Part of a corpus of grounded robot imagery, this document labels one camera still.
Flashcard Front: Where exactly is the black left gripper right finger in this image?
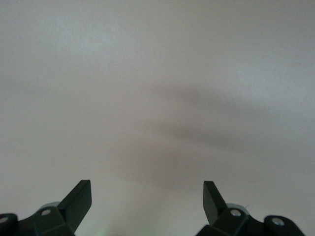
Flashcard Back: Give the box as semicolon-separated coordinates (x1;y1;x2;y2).
195;180;265;236

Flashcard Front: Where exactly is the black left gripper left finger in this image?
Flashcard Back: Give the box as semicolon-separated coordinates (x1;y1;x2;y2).
19;179;93;236

